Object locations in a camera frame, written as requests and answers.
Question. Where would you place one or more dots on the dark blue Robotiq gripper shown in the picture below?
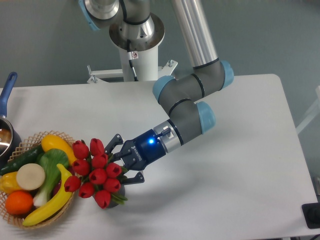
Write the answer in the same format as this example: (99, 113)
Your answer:
(136, 154)

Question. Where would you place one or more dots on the red tulip bouquet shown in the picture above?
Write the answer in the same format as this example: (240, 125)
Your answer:
(95, 175)

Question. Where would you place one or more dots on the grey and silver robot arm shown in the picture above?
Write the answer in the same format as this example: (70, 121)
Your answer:
(137, 33)

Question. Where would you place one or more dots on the dark grey ribbed vase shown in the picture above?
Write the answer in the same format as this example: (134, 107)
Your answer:
(117, 197)

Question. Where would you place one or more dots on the yellow banana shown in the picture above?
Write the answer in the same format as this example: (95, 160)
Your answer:
(53, 205)

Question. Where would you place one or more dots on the green bok choy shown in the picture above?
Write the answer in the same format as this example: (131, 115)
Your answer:
(48, 162)

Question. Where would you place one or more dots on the yellow squash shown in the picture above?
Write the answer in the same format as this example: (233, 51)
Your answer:
(59, 142)

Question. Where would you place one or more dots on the woven wicker basket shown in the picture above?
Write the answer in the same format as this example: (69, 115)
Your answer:
(27, 144)

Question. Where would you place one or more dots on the green cucumber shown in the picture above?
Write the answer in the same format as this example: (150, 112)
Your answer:
(28, 157)

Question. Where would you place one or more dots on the beige round radish slice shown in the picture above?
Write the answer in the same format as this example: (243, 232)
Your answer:
(30, 176)

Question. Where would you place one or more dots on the orange fruit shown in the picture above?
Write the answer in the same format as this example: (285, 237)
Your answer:
(19, 203)

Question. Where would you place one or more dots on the yellow bell pepper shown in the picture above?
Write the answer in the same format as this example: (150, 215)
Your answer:
(9, 184)

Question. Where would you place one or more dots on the black device at table edge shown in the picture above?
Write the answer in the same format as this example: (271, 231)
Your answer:
(311, 212)

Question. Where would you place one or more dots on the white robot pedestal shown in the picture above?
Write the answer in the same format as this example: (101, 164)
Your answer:
(136, 65)

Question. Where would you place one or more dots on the blue handled saucepan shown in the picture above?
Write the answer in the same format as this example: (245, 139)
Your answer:
(9, 138)

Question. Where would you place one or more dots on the white metal frame right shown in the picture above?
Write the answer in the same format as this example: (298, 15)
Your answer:
(312, 112)

